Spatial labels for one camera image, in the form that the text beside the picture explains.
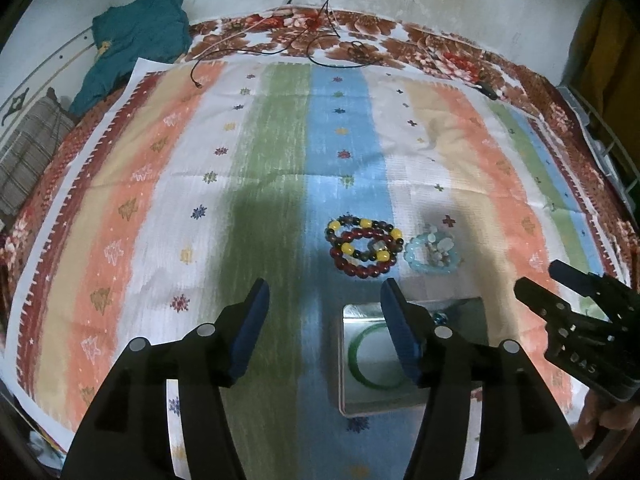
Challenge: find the black cable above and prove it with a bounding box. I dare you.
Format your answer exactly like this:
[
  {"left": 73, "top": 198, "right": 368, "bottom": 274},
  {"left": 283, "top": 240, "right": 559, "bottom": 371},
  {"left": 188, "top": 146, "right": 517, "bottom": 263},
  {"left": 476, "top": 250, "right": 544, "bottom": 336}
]
[{"left": 190, "top": 0, "right": 383, "bottom": 92}]

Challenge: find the mustard yellow garment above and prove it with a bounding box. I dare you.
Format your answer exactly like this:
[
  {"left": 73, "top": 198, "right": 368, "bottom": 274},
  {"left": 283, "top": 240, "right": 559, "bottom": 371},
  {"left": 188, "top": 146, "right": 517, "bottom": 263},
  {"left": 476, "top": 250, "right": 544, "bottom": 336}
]
[{"left": 570, "top": 0, "right": 640, "bottom": 183}]

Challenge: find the light blue bead bracelet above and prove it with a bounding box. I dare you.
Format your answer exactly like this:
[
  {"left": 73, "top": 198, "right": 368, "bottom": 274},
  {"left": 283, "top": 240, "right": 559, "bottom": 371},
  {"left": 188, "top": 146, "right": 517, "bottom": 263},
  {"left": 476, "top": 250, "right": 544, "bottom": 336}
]
[{"left": 404, "top": 232, "right": 461, "bottom": 275}]

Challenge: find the dark and yellow bead bracelet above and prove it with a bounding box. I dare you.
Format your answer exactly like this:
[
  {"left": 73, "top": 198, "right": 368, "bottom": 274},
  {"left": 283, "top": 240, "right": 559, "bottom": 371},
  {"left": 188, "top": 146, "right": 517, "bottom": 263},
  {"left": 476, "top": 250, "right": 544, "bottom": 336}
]
[{"left": 324, "top": 216, "right": 405, "bottom": 267}]

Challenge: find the green bangle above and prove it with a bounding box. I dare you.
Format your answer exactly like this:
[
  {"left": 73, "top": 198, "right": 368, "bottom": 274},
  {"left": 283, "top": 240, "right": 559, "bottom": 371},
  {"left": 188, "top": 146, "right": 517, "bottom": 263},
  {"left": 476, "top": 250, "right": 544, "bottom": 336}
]
[{"left": 354, "top": 324, "right": 408, "bottom": 389}]

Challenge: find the white wire rack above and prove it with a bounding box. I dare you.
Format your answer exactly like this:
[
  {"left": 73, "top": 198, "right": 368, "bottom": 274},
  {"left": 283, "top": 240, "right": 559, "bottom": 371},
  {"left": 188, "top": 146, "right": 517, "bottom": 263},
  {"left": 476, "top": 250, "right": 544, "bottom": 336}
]
[{"left": 554, "top": 82, "right": 640, "bottom": 206}]

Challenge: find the brown floral blanket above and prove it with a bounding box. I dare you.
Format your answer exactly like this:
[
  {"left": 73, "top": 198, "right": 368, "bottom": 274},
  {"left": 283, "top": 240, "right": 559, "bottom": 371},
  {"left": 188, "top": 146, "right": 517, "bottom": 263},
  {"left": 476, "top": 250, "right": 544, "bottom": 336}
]
[{"left": 0, "top": 7, "right": 640, "bottom": 321}]

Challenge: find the white bead bracelet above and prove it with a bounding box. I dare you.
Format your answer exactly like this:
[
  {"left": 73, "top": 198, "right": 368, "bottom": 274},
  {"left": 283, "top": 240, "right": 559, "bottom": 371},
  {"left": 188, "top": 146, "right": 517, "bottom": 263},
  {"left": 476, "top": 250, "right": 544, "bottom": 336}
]
[{"left": 425, "top": 227, "right": 459, "bottom": 267}]

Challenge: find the red bead bracelet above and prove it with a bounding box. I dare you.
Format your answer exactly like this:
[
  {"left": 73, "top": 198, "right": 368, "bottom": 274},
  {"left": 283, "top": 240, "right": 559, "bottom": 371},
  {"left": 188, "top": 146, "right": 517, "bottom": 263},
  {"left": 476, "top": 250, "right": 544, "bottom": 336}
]
[{"left": 330, "top": 227, "right": 399, "bottom": 281}]

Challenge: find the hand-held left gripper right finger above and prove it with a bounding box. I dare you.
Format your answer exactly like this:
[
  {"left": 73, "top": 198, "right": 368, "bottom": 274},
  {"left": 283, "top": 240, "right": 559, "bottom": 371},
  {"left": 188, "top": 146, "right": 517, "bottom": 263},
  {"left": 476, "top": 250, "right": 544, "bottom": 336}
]
[{"left": 380, "top": 277, "right": 591, "bottom": 480}]

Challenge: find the metal tin box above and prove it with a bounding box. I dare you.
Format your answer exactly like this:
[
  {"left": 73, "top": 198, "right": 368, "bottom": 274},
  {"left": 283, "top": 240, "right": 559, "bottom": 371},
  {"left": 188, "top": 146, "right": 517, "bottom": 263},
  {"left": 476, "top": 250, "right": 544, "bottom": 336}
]
[{"left": 337, "top": 297, "right": 493, "bottom": 417}]

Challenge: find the grey checked pillow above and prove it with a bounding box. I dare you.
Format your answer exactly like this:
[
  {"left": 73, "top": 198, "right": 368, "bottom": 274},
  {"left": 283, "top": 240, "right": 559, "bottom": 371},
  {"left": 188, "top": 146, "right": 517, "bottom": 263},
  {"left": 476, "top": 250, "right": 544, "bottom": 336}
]
[{"left": 0, "top": 87, "right": 77, "bottom": 216}]

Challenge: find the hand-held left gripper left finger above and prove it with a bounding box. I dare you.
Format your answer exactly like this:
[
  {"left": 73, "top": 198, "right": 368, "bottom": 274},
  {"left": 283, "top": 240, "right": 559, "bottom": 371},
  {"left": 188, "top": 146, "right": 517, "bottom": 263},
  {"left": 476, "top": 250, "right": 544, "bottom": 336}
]
[{"left": 60, "top": 277, "right": 271, "bottom": 480}]

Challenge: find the teal garment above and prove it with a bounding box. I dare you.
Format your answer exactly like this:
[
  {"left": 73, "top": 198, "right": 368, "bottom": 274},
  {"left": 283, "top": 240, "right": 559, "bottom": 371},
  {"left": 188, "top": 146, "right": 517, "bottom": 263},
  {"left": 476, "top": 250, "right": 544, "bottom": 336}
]
[{"left": 69, "top": 0, "right": 192, "bottom": 117}]

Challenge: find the person's right hand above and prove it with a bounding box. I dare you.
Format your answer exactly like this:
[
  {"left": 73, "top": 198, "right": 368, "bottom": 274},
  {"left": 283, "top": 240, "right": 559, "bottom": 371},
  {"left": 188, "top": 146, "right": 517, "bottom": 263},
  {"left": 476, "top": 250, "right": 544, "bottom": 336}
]
[{"left": 579, "top": 389, "right": 640, "bottom": 448}]

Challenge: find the striped colourful mat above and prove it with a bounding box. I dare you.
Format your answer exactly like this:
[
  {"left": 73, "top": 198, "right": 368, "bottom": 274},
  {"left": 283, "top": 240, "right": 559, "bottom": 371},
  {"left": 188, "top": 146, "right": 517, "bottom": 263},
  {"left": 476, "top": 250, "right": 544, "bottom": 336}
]
[{"left": 0, "top": 57, "right": 626, "bottom": 456}]

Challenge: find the white cable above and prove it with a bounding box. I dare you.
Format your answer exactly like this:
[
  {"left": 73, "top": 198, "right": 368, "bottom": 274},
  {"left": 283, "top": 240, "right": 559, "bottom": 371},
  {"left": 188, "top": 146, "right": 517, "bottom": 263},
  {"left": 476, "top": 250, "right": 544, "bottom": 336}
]
[{"left": 192, "top": 10, "right": 286, "bottom": 63}]

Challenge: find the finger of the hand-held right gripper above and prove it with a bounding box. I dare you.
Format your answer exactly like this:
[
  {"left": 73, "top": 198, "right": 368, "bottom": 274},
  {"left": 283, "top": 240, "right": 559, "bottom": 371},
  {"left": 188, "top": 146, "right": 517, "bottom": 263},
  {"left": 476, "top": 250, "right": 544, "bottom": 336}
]
[
  {"left": 515, "top": 276, "right": 576, "bottom": 323},
  {"left": 548, "top": 260, "right": 603, "bottom": 297}
]

